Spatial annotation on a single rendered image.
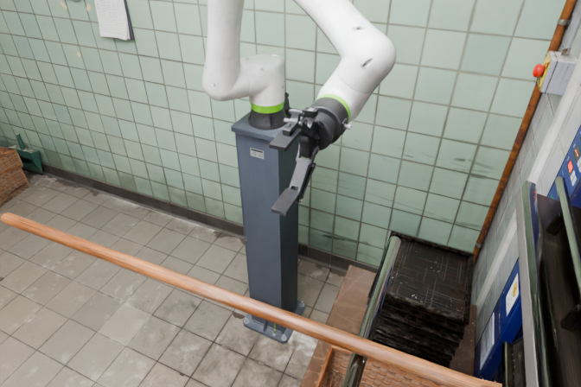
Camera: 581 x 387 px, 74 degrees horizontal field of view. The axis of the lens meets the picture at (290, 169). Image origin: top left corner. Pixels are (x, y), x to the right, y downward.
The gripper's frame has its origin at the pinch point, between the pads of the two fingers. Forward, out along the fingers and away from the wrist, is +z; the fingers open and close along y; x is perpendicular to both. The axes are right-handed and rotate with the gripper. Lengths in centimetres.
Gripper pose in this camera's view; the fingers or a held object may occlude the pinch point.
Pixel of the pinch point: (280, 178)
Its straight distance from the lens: 67.3
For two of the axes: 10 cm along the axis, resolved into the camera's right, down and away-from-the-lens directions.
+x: -9.2, -2.2, 3.2
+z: -3.9, 5.2, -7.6
